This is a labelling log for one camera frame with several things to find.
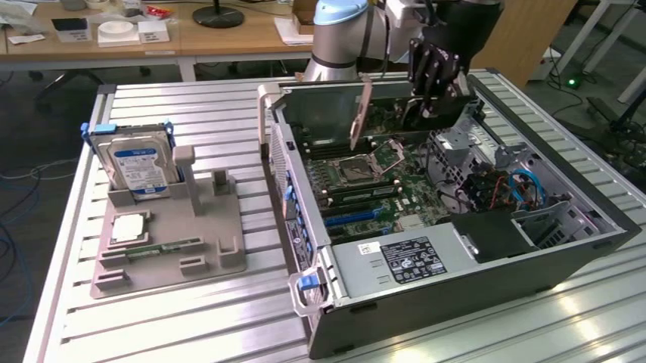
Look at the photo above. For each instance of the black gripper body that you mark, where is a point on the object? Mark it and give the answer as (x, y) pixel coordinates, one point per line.
(465, 34)

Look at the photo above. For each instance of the graphics card with metal bracket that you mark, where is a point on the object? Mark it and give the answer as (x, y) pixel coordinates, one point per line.
(389, 113)

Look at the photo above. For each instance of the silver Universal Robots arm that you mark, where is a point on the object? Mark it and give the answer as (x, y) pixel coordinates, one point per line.
(338, 38)

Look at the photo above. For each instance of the wooden cabinet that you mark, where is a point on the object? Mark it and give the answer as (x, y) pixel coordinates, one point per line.
(525, 38)

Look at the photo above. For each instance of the metal disk bay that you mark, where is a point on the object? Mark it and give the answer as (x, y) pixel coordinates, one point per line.
(454, 155)

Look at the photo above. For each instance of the metal socket cover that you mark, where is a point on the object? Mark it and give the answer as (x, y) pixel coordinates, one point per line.
(391, 153)

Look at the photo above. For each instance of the device with green light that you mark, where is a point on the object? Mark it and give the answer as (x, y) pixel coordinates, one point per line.
(572, 82)

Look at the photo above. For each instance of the stack of white papers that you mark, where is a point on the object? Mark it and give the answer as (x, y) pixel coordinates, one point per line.
(295, 32)

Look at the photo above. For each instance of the CPU socket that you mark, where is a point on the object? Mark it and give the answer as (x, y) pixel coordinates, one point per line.
(355, 170)

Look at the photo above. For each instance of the brown cardboard box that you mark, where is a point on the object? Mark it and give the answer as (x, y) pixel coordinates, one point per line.
(303, 11)

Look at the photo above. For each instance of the green motherboard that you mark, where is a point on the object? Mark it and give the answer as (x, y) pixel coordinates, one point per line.
(403, 204)

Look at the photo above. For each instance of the installed RAM stick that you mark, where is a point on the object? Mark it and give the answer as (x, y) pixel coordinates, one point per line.
(363, 194)

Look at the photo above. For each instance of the black plastic shroud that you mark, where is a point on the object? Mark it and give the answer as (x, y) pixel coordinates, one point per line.
(490, 234)

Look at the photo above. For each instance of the wooden desk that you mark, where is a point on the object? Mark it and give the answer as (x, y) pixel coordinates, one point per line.
(227, 38)

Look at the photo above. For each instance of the blue expansion slot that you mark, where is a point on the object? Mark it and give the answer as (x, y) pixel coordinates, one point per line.
(349, 219)

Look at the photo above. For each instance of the black round lamp base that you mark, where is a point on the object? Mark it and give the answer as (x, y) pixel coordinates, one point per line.
(219, 17)

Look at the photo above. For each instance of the grey power supply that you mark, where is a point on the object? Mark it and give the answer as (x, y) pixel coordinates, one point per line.
(363, 272)

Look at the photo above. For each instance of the small white box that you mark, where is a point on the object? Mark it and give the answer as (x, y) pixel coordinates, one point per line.
(153, 32)

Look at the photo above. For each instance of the red packet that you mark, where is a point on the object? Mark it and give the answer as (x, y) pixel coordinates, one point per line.
(158, 12)

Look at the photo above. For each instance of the open black PC case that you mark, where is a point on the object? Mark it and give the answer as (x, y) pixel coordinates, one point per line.
(454, 302)

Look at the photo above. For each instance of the blue case latch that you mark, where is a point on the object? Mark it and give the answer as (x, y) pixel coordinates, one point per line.
(307, 283)

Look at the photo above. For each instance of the white round holder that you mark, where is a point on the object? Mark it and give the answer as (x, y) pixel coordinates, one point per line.
(119, 34)

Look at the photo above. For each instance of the grey parts rack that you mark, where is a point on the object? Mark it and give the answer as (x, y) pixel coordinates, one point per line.
(202, 227)

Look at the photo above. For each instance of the hard disk with blue label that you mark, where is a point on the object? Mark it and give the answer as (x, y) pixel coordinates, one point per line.
(135, 166)

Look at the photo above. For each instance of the blue disk caddy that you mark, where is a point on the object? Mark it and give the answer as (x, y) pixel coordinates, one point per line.
(102, 128)

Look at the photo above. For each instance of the white box with dark top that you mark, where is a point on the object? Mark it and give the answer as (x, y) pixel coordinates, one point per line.
(72, 30)

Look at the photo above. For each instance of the grey cup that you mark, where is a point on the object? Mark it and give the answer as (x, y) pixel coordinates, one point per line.
(72, 4)

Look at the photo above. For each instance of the silver CPU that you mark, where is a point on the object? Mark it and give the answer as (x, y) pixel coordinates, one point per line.
(127, 228)

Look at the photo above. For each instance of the green RAM stick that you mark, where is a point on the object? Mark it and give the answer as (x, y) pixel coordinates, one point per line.
(151, 251)

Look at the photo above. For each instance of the white paper card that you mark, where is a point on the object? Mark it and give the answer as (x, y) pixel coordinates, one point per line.
(26, 39)

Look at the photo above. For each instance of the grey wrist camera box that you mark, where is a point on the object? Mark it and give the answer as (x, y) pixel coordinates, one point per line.
(403, 13)

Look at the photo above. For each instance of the white desk frame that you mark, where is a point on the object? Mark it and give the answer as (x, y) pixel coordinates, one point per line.
(601, 34)

